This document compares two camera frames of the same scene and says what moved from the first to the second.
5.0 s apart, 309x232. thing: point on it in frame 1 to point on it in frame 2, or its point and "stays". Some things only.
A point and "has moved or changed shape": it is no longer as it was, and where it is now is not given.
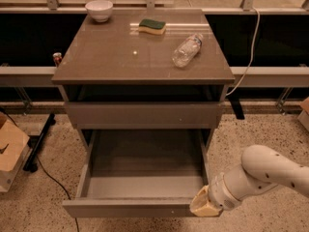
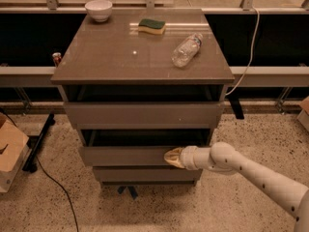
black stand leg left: (33, 159) stays
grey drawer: (139, 173) has moved or changed shape
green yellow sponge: (153, 26) stays
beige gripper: (221, 193) to (187, 158)
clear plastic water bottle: (188, 50) stays
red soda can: (57, 56) stays
